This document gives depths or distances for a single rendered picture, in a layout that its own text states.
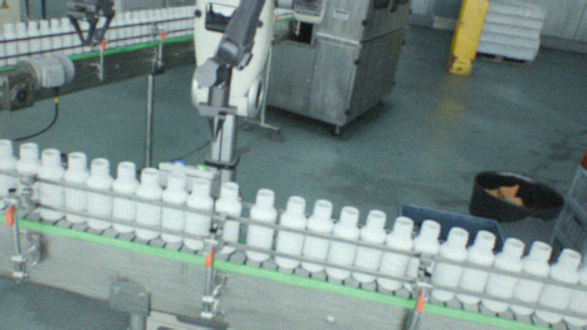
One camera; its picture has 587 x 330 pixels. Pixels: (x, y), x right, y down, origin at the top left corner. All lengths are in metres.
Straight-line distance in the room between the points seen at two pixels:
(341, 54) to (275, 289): 3.70
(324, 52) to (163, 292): 3.75
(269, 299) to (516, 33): 9.59
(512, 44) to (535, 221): 7.90
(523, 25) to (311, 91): 6.25
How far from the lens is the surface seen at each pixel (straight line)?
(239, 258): 1.26
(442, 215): 1.80
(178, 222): 1.27
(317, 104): 4.96
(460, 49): 8.72
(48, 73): 2.52
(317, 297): 1.25
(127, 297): 1.39
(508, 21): 10.51
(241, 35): 1.35
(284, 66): 5.04
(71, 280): 1.43
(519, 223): 2.87
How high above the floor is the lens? 1.71
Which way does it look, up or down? 24 degrees down
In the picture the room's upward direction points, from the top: 9 degrees clockwise
